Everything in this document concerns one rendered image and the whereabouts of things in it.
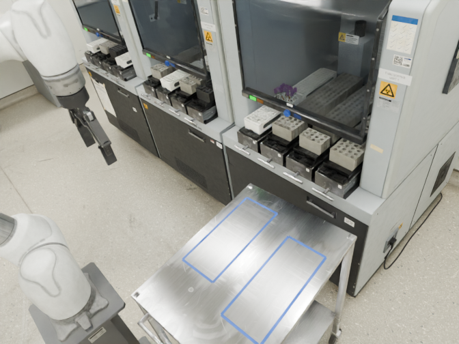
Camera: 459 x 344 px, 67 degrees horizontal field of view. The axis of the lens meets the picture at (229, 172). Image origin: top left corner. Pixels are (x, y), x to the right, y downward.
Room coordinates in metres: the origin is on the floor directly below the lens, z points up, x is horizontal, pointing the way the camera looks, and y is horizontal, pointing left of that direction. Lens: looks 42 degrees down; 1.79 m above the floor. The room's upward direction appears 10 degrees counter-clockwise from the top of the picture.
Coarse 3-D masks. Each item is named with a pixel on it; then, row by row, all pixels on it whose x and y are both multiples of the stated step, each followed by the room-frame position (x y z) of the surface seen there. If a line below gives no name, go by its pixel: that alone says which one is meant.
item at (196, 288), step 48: (240, 192) 0.95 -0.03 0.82; (192, 240) 0.76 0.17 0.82; (240, 240) 0.72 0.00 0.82; (288, 240) 0.69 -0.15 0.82; (336, 240) 0.66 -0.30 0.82; (144, 288) 0.61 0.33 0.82; (192, 288) 0.58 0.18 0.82; (240, 288) 0.55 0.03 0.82; (288, 288) 0.52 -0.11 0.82; (192, 336) 0.43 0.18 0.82; (240, 336) 0.41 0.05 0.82; (288, 336) 0.60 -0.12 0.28; (336, 336) 0.64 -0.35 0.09
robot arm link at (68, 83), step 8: (72, 72) 0.82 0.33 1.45; (80, 72) 0.84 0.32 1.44; (48, 80) 0.81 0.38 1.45; (56, 80) 0.80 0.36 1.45; (64, 80) 0.81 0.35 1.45; (72, 80) 0.82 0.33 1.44; (80, 80) 0.83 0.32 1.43; (48, 88) 0.83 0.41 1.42; (56, 88) 0.80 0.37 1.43; (64, 88) 0.80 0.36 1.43; (72, 88) 0.81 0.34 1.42; (80, 88) 0.82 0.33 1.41
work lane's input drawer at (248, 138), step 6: (240, 132) 1.36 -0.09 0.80; (246, 132) 1.33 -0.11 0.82; (252, 132) 1.33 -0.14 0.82; (264, 132) 1.31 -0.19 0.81; (240, 138) 1.36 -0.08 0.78; (246, 138) 1.32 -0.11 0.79; (252, 138) 1.30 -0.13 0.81; (258, 138) 1.29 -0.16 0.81; (264, 138) 1.30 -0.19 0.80; (246, 144) 1.33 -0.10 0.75; (252, 144) 1.29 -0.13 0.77; (258, 144) 1.27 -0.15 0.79; (240, 150) 1.30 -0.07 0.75
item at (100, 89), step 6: (96, 78) 2.72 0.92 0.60; (96, 84) 2.77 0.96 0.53; (96, 90) 2.82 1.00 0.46; (102, 90) 2.69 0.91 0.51; (102, 96) 2.75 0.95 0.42; (108, 96) 2.63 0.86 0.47; (102, 102) 2.80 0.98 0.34; (108, 102) 2.69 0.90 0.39; (108, 108) 2.74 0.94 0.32; (114, 114) 2.66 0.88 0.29
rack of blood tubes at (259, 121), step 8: (256, 112) 1.42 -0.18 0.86; (264, 112) 1.41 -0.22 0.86; (272, 112) 1.39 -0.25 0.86; (280, 112) 1.39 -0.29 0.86; (248, 120) 1.36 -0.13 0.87; (256, 120) 1.35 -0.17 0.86; (264, 120) 1.34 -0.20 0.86; (272, 120) 1.41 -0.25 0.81; (248, 128) 1.36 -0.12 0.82; (256, 128) 1.32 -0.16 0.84; (264, 128) 1.32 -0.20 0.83
